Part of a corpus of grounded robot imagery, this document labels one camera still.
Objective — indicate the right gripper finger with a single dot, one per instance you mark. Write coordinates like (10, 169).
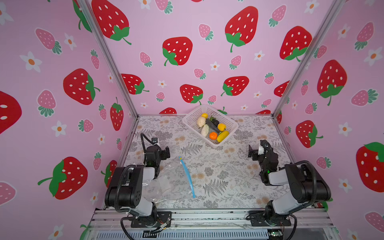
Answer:
(253, 155)
(252, 151)

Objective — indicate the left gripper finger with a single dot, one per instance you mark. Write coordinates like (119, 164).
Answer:
(162, 157)
(166, 151)

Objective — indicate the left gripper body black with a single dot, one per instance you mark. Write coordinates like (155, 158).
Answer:
(163, 153)

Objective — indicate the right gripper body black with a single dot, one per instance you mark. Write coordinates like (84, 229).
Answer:
(256, 152)

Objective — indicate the clear zip bag blue zipper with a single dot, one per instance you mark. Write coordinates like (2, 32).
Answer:
(173, 182)

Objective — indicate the orange mandarin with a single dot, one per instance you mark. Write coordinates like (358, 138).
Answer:
(213, 136)

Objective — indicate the white plastic perforated basket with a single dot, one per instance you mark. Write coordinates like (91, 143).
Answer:
(190, 120)

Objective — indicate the dark purple eggplant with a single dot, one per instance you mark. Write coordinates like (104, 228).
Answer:
(211, 126)

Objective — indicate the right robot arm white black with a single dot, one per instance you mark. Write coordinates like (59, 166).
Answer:
(307, 187)

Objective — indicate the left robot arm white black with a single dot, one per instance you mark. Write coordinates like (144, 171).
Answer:
(125, 194)

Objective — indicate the yellow mango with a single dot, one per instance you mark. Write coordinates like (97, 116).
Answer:
(221, 127)

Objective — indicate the white chinese cabbage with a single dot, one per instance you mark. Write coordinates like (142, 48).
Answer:
(205, 130)

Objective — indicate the cream white pear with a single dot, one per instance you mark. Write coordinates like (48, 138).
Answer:
(201, 121)

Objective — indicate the small yellow lemon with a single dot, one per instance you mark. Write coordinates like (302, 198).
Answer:
(204, 115)

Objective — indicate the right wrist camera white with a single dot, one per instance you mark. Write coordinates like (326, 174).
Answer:
(261, 150)

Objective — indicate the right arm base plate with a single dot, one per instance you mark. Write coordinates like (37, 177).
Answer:
(262, 219)

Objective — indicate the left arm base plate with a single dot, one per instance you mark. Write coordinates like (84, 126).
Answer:
(153, 221)

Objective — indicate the aluminium rail base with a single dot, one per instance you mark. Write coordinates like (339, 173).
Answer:
(216, 224)

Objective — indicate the left frame post aluminium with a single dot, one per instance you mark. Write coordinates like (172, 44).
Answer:
(90, 17)

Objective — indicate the frame post aluminium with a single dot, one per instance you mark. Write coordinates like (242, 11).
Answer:
(90, 17)
(327, 22)

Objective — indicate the right frame post aluminium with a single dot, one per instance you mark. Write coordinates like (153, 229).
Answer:
(327, 22)

